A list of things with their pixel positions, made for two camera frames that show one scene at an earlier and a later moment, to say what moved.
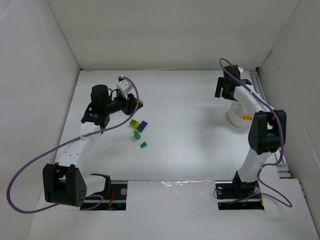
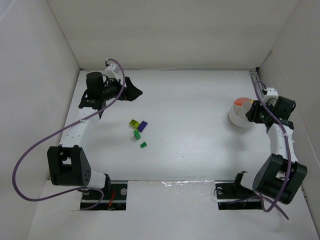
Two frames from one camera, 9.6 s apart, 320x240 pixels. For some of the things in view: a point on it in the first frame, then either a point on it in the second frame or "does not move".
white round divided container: (236, 113) does not move
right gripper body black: (222, 87) to (258, 112)
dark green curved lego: (137, 135) does not move
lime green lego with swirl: (134, 123) does not move
